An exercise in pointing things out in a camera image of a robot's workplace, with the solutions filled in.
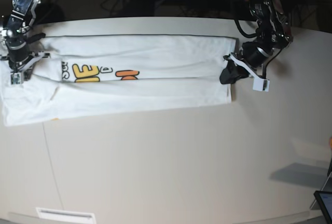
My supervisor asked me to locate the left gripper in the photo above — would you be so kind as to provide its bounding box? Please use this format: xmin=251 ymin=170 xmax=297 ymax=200
xmin=224 ymin=41 xmax=273 ymax=70

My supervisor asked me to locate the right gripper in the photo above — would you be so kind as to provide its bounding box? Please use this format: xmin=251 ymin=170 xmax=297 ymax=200
xmin=5 ymin=39 xmax=50 ymax=74

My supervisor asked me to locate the white printed T-shirt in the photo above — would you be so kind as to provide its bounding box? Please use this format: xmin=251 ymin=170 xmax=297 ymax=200
xmin=1 ymin=35 xmax=237 ymax=126

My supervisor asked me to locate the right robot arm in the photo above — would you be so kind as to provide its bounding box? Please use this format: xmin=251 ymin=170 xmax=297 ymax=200
xmin=1 ymin=0 xmax=249 ymax=87

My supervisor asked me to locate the black tablet screen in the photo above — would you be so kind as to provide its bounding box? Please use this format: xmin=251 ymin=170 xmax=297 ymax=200
xmin=314 ymin=191 xmax=331 ymax=224

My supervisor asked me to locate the white paper label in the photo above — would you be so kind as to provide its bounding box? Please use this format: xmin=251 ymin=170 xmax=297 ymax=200
xmin=36 ymin=207 xmax=96 ymax=223

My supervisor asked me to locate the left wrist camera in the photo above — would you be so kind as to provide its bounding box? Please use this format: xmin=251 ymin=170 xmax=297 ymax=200
xmin=10 ymin=72 xmax=24 ymax=85

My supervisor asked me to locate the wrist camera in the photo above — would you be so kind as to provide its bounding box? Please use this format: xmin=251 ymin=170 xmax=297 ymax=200
xmin=10 ymin=72 xmax=24 ymax=85
xmin=253 ymin=78 xmax=270 ymax=92

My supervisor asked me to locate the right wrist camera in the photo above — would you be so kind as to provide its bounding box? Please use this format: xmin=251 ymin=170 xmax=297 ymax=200
xmin=253 ymin=78 xmax=270 ymax=92

